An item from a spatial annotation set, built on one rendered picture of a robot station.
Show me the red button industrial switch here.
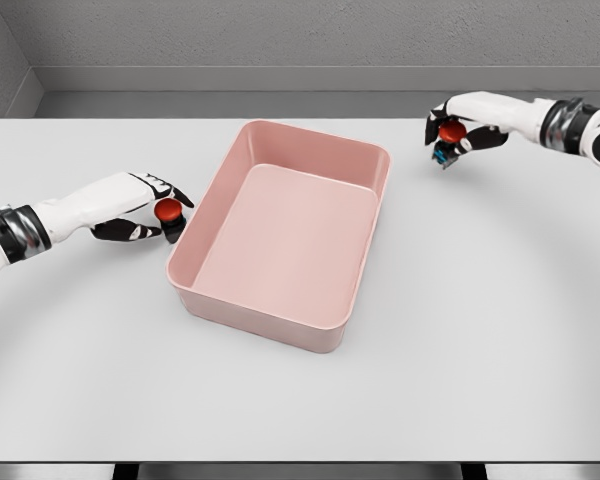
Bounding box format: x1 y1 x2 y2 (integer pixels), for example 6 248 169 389
154 197 187 245
431 121 468 170

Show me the pink rectangular plastic basket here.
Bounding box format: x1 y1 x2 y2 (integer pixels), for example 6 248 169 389
165 119 393 355

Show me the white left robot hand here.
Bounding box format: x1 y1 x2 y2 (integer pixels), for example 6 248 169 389
77 171 196 244

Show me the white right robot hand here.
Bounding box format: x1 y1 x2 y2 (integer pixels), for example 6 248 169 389
424 91 514 157

